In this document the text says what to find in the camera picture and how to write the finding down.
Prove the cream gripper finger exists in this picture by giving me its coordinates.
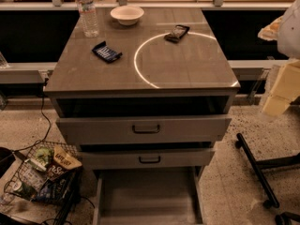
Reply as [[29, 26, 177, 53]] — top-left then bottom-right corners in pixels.
[[262, 60, 300, 116]]

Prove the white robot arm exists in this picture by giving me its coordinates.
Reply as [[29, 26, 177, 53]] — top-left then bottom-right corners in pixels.
[[258, 0, 300, 118]]

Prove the grey drawer cabinet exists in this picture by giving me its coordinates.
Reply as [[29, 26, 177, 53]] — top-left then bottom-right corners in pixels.
[[43, 7, 241, 225]]

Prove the top grey drawer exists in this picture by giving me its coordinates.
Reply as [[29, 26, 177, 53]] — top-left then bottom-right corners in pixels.
[[57, 115, 231, 145]]

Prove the middle grey drawer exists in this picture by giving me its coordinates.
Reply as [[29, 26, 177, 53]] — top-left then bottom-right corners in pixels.
[[80, 148, 215, 170]]

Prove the bottom grey open drawer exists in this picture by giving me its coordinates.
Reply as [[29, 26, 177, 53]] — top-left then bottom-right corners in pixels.
[[92, 167, 204, 225]]

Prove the black chair base leg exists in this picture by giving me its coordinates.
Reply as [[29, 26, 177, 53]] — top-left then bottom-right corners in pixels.
[[235, 133, 300, 208]]

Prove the dark snack bar wrapper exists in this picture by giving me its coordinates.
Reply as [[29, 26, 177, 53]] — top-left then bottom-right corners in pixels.
[[164, 24, 189, 43]]

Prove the clear plastic water bottle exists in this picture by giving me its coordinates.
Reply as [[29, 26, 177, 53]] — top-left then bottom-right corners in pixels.
[[75, 0, 98, 38]]

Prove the brown chip bag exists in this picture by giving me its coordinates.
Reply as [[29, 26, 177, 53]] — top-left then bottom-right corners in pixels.
[[52, 145, 82, 174]]

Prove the green snack bag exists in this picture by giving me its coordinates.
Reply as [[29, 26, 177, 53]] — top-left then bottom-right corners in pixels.
[[35, 147, 53, 167]]

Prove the blue snack bag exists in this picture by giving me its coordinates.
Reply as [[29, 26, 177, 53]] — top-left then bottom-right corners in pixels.
[[34, 178, 68, 203]]

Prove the green can in basket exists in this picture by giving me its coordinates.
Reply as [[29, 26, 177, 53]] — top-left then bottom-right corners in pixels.
[[12, 180, 35, 200]]

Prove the black power cable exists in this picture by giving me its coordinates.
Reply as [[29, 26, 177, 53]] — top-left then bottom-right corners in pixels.
[[12, 78, 53, 153]]

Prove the black wire basket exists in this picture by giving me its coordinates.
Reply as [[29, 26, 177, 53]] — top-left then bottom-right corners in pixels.
[[4, 142, 82, 225]]

